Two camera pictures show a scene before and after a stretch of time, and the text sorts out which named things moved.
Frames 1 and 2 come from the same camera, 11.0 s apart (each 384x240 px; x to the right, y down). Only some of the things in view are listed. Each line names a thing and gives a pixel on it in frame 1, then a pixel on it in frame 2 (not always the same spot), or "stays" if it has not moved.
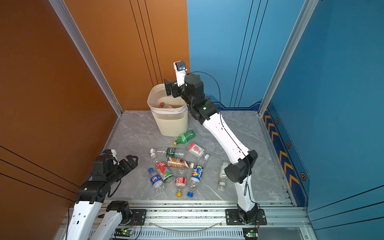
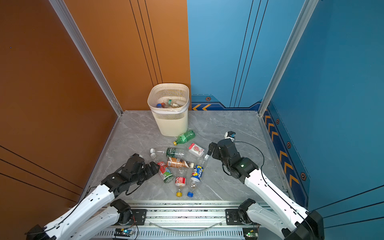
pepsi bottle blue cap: (196, 177) stays
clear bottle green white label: (222, 182) → (170, 102)
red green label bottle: (164, 172) stays
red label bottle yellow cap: (180, 181) stays
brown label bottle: (177, 163) stays
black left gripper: (133, 163) → (150, 172)
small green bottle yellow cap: (184, 137) stays
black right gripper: (177, 89) → (211, 148)
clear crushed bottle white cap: (153, 156) stays
